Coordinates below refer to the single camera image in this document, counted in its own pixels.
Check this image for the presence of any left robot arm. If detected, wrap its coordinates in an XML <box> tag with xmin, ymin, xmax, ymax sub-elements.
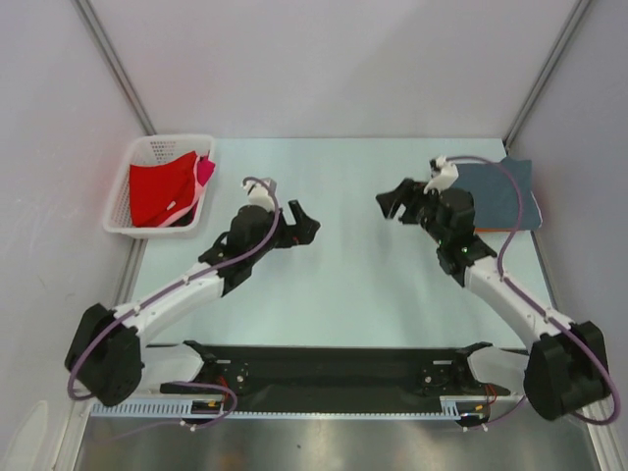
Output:
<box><xmin>65</xmin><ymin>200</ymin><xmax>321</xmax><ymax>406</ymax></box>

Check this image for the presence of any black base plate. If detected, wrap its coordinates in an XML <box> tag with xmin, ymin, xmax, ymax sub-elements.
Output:
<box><xmin>160</xmin><ymin>342</ymin><xmax>509</xmax><ymax>405</ymax></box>

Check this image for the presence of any white cable duct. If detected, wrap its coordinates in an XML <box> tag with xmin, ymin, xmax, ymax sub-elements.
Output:
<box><xmin>90</xmin><ymin>397</ymin><xmax>489</xmax><ymax>421</ymax></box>

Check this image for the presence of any aluminium corner post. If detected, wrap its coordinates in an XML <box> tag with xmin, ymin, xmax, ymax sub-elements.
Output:
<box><xmin>71</xmin><ymin>0</ymin><xmax>156</xmax><ymax>135</ymax></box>
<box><xmin>501</xmin><ymin>0</ymin><xmax>596</xmax><ymax>153</ymax></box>

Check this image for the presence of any orange folded t shirt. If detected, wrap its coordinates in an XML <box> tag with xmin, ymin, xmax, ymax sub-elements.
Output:
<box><xmin>475</xmin><ymin>228</ymin><xmax>511</xmax><ymax>234</ymax></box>

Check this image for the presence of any pink shirt in basket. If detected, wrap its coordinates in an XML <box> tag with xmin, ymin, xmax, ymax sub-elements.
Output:
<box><xmin>168</xmin><ymin>155</ymin><xmax>216</xmax><ymax>227</ymax></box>

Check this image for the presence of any grey blue t shirt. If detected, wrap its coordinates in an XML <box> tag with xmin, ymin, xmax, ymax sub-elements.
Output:
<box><xmin>453</xmin><ymin>157</ymin><xmax>543</xmax><ymax>231</ymax></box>

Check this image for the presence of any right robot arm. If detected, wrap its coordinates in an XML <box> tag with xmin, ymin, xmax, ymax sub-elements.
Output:
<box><xmin>376</xmin><ymin>179</ymin><xmax>621</xmax><ymax>421</ymax></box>

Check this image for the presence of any white plastic basket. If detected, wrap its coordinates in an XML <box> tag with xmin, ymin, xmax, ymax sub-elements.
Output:
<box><xmin>103</xmin><ymin>134</ymin><xmax>216</xmax><ymax>239</ymax></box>

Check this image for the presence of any right aluminium corner post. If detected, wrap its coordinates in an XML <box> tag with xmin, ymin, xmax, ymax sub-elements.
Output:
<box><xmin>501</xmin><ymin>0</ymin><xmax>596</xmax><ymax>153</ymax></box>

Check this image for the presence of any red shirt in basket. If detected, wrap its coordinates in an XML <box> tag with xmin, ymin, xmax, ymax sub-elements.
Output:
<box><xmin>129</xmin><ymin>151</ymin><xmax>198</xmax><ymax>228</ymax></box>

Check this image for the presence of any left aluminium corner post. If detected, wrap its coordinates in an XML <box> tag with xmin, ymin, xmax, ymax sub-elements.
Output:
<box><xmin>71</xmin><ymin>0</ymin><xmax>156</xmax><ymax>135</ymax></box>

